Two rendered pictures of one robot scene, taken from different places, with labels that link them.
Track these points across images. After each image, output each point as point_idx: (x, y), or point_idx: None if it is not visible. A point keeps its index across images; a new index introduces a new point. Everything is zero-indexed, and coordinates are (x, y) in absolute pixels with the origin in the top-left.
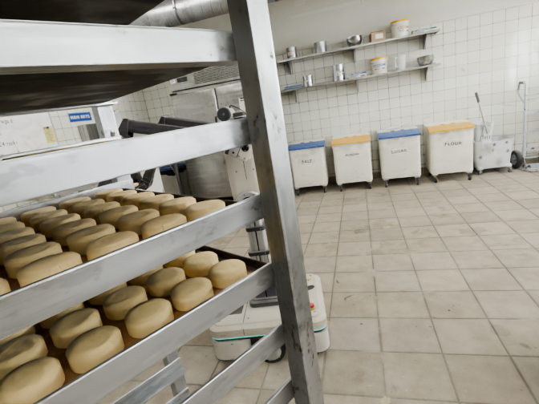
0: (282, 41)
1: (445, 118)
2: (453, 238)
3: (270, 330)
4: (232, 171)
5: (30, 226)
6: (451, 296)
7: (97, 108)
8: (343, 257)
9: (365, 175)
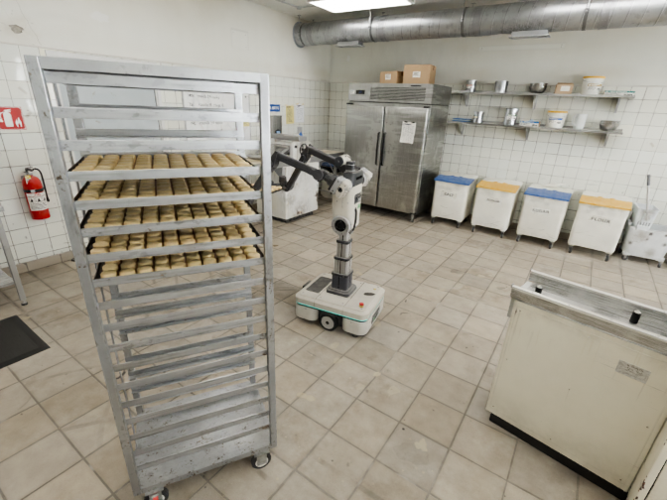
0: (466, 70)
1: (612, 190)
2: None
3: (330, 310)
4: (333, 199)
5: None
6: (477, 340)
7: None
8: (425, 286)
9: (499, 223)
